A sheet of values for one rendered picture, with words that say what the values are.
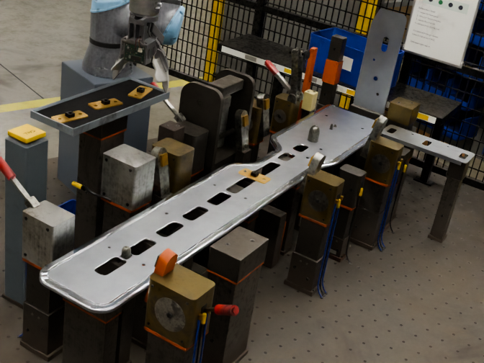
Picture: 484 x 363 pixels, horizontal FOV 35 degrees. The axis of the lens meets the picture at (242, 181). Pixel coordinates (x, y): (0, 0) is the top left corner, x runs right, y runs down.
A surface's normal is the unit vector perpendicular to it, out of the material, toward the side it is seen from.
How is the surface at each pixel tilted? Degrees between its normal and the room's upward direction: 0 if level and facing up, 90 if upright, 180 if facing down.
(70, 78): 90
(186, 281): 0
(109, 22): 90
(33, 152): 90
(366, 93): 90
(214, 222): 0
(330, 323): 0
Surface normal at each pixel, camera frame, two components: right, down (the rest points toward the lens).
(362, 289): 0.15, -0.88
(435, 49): -0.53, 0.32
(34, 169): 0.84, 0.35
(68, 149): -0.76, 0.19
